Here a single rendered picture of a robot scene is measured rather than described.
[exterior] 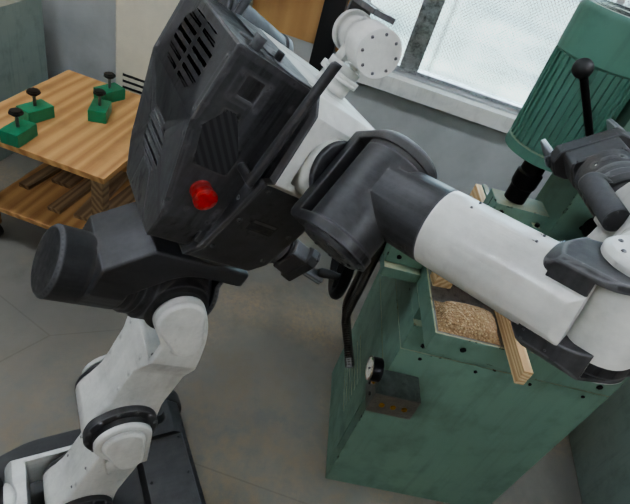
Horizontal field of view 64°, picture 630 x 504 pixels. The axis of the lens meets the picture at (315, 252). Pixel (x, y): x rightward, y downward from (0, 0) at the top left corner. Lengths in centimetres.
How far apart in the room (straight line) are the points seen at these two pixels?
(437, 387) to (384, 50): 94
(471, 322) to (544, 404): 48
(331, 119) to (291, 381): 149
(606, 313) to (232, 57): 45
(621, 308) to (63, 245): 68
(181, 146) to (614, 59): 80
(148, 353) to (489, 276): 64
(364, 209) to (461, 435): 115
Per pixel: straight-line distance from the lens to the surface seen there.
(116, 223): 83
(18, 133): 205
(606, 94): 114
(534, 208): 132
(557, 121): 114
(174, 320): 85
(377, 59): 73
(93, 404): 111
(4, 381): 200
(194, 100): 62
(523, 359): 109
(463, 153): 267
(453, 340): 111
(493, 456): 173
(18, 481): 143
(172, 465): 158
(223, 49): 61
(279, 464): 184
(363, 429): 158
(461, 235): 52
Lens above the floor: 161
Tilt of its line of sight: 39 degrees down
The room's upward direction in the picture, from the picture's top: 19 degrees clockwise
